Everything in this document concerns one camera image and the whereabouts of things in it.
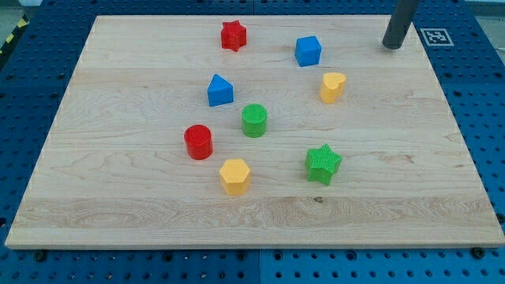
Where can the red cylinder block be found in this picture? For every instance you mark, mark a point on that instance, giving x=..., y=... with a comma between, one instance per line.
x=198, y=141

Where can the red star block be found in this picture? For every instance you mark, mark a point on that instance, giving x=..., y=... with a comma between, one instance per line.
x=233, y=35

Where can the white fiducial marker tag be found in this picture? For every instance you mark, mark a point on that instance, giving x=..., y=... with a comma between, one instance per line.
x=436, y=37

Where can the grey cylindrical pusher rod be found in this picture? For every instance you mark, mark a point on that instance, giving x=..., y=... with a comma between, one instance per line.
x=399, y=23

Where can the black bolt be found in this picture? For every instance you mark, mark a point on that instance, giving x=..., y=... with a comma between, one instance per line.
x=477, y=253
x=40, y=256

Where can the black bolt right front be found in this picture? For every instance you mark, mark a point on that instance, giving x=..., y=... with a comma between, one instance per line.
x=477, y=253

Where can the green star block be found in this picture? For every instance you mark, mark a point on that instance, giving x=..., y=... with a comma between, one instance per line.
x=322, y=164

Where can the green cylinder block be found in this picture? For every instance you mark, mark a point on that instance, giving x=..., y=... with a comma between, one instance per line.
x=254, y=120

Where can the blue cube block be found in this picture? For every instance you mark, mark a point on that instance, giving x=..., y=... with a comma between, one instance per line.
x=308, y=51

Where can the yellow hexagon block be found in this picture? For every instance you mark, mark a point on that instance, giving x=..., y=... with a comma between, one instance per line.
x=235, y=176

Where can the blue triangle block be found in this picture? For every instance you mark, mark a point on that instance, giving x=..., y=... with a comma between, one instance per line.
x=220, y=91

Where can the light wooden board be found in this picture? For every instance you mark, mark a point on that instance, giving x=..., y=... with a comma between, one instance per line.
x=114, y=172

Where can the yellow heart block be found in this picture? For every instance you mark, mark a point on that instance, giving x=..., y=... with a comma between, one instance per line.
x=332, y=87

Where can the black bolt left front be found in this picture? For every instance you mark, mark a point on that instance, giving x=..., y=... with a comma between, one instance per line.
x=40, y=256

